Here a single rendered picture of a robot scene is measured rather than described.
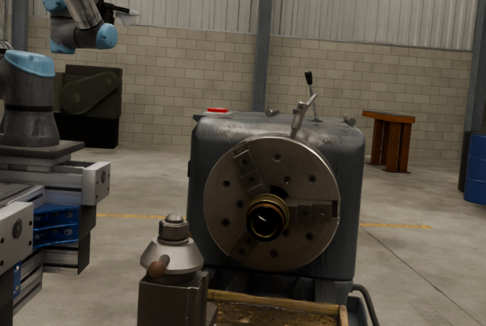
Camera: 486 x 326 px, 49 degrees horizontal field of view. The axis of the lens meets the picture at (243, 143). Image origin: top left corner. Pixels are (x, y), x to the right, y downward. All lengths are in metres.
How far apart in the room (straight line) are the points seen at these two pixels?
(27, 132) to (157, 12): 10.05
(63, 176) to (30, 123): 0.15
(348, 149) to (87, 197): 0.66
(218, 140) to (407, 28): 11.07
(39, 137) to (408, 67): 11.20
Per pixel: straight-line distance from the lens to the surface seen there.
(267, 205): 1.07
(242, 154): 1.16
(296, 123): 1.22
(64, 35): 1.69
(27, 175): 1.41
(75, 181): 1.37
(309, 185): 1.20
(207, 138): 1.37
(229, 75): 11.26
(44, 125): 1.41
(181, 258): 0.65
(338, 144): 1.35
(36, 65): 1.40
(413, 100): 12.32
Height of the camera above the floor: 1.35
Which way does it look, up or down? 6 degrees down
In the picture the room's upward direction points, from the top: 4 degrees clockwise
